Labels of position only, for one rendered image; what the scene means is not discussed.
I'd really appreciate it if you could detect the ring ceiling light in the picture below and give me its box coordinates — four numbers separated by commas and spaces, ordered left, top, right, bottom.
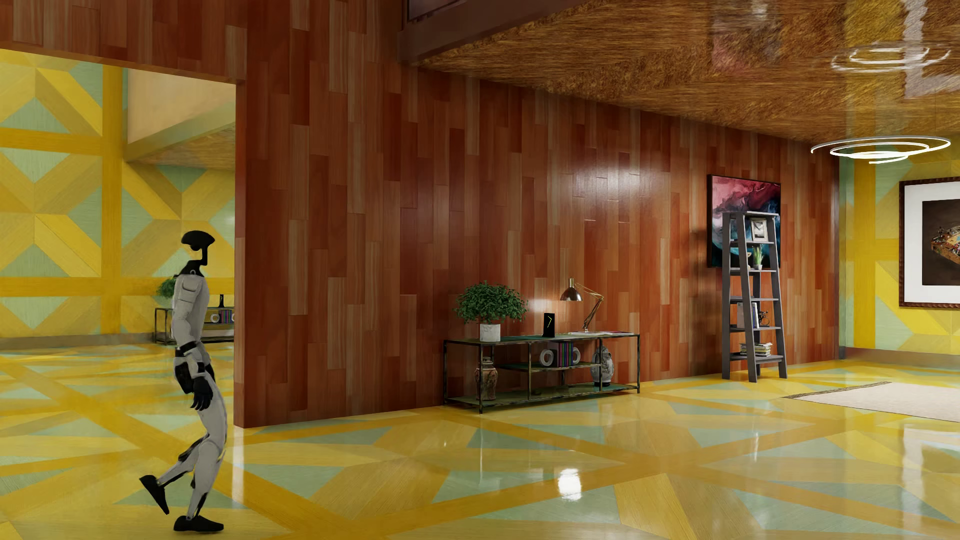
809, 134, 953, 165

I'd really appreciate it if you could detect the low dark side table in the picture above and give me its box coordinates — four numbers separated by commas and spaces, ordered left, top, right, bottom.
153, 304, 236, 347

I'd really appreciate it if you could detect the beige floor rug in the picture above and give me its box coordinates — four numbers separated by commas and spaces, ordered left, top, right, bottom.
783, 380, 960, 424

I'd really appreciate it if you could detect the white humanoid robot body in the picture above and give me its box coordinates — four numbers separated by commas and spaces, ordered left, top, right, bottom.
138, 230, 230, 534

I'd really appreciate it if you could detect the dark metal console table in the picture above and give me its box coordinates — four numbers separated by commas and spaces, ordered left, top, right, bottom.
441, 331, 642, 415

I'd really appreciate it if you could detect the abstract pink blue painting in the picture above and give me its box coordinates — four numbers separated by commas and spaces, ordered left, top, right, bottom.
706, 174, 783, 270

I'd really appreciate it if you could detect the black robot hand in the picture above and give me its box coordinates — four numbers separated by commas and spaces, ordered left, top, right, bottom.
189, 373, 216, 412

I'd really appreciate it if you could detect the grey patterned ceramic vase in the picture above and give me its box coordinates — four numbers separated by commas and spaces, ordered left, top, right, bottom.
590, 345, 616, 389

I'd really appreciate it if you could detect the large framed wall picture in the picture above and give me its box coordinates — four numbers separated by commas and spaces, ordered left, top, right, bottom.
897, 176, 960, 311

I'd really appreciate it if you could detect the green potted plant white pot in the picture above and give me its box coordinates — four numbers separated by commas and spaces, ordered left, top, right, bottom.
453, 281, 528, 344

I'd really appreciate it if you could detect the copper desk lamp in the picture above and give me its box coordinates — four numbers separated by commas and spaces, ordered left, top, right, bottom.
559, 278, 606, 336

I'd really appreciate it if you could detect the dark ladder shelf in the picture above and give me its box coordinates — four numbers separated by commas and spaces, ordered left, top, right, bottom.
720, 210, 789, 384

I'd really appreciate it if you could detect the brown ceramic vase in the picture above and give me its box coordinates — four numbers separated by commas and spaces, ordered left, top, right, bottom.
474, 355, 500, 402

